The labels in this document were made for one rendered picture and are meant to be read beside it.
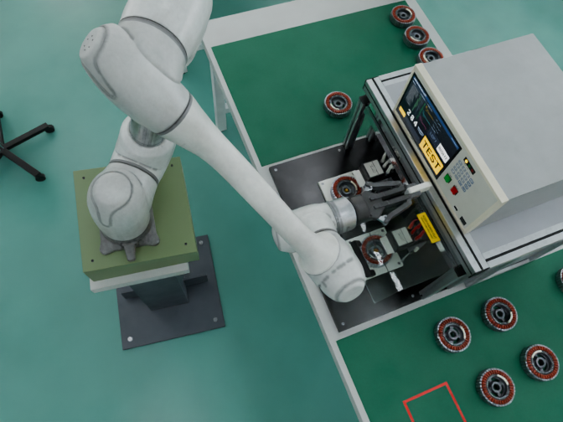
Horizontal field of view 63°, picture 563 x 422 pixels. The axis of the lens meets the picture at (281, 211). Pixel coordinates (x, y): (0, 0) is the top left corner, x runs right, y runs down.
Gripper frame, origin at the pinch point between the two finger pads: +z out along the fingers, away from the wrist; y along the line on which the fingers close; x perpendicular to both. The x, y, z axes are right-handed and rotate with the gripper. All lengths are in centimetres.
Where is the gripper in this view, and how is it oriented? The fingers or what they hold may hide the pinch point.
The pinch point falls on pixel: (418, 188)
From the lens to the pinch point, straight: 129.0
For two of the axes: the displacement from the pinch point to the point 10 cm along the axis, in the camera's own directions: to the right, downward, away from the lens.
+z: 9.3, -3.0, 2.1
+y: 3.6, 8.6, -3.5
